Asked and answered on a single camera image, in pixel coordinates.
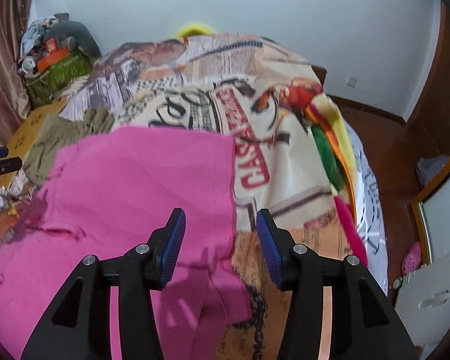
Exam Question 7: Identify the pink pants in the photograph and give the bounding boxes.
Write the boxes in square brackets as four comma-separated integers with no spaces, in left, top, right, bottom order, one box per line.
[0,127,251,359]

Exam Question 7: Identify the bamboo lap desk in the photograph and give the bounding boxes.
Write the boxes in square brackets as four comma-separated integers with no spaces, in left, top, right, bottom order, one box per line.
[0,100,67,188]

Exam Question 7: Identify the striped red gold curtain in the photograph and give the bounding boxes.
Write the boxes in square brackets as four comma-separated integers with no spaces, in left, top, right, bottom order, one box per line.
[0,0,32,146]

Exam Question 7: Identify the olive green folded pants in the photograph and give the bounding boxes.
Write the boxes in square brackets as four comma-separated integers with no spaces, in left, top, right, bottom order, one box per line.
[22,107,114,187]

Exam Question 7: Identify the green patterned storage box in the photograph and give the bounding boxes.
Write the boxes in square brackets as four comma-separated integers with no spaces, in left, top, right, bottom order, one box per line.
[25,51,91,108]

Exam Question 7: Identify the pink slipper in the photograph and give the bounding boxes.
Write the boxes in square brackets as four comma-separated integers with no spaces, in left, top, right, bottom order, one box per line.
[401,242,422,276]

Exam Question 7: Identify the orange box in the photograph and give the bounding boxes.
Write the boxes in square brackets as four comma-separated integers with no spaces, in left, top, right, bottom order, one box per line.
[37,49,69,72]

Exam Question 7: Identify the white patterned bed sheet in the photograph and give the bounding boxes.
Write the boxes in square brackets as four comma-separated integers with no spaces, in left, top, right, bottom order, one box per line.
[345,122,389,294]

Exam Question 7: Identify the grey plush toy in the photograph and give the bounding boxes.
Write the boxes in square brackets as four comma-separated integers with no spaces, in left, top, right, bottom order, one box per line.
[43,20,101,59]

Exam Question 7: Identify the newspaper print blanket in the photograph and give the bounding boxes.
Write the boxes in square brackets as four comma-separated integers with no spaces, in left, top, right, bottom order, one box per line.
[60,33,366,359]

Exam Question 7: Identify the brown wooden door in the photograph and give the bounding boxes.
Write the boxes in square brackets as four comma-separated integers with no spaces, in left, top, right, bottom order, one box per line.
[407,6,450,158]

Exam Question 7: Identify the yellow foam arch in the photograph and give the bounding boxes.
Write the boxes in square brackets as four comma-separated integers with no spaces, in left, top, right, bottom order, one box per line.
[175,23,214,38]

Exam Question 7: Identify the white wall socket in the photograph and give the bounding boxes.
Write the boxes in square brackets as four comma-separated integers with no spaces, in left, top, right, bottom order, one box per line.
[346,77,357,88]

